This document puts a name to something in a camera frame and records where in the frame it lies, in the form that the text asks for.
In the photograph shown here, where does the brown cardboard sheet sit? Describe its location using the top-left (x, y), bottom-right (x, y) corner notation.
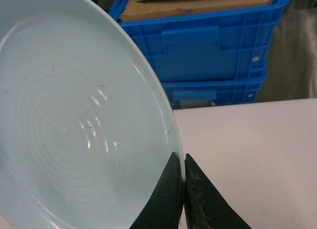
top-left (119, 0), bottom-right (273, 22)

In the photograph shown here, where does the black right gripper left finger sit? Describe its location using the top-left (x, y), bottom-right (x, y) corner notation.
top-left (131, 152), bottom-right (182, 229)

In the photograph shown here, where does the blue crate upper right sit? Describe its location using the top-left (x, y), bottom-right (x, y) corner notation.
top-left (109, 0), bottom-right (288, 83)

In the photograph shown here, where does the blue crate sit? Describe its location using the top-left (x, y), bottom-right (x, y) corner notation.
top-left (162, 75), bottom-right (266, 109)
top-left (109, 0), bottom-right (288, 83)

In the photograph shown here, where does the light blue round plate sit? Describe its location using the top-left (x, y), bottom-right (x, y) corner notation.
top-left (0, 0), bottom-right (185, 229)

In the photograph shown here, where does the blue crate lower right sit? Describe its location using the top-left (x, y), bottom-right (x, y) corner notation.
top-left (162, 75), bottom-right (266, 109)

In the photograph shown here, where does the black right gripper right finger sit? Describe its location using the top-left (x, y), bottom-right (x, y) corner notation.
top-left (184, 153), bottom-right (250, 229)

